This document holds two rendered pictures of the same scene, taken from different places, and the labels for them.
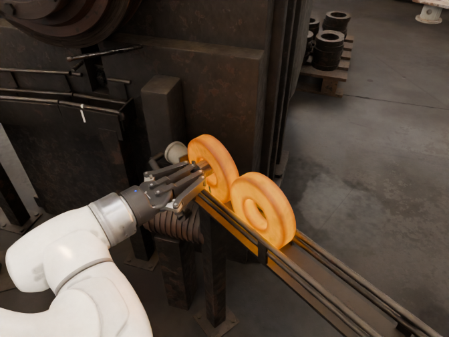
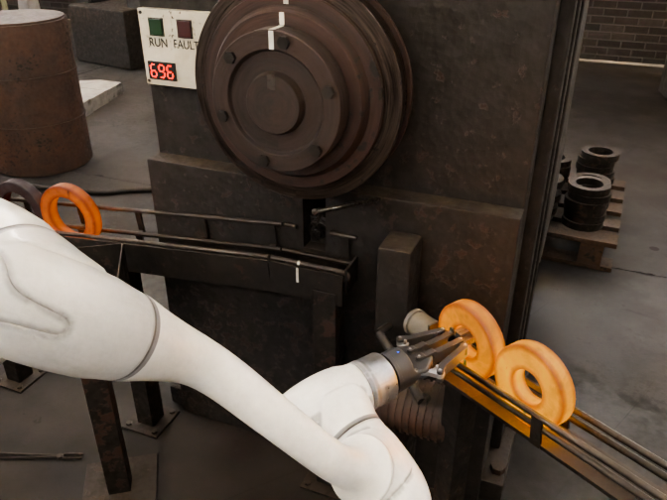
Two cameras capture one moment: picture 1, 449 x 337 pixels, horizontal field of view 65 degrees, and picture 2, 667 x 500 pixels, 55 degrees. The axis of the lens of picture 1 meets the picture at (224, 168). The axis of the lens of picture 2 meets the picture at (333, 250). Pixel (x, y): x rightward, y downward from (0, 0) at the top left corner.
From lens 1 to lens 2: 0.54 m
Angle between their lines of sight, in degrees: 13
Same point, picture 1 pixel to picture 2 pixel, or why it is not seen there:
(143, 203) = (407, 365)
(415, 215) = not seen: outside the picture
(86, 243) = (359, 397)
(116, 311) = (402, 458)
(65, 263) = (342, 414)
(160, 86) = (401, 244)
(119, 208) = (385, 367)
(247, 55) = (505, 214)
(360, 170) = (644, 380)
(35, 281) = not seen: hidden behind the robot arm
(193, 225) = (432, 415)
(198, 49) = (447, 204)
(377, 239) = not seen: outside the picture
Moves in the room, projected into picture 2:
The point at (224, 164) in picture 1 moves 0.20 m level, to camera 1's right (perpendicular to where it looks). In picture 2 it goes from (490, 331) to (603, 337)
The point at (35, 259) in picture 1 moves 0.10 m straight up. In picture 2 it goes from (313, 408) to (312, 357)
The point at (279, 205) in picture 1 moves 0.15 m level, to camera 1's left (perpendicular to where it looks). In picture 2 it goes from (558, 373) to (466, 367)
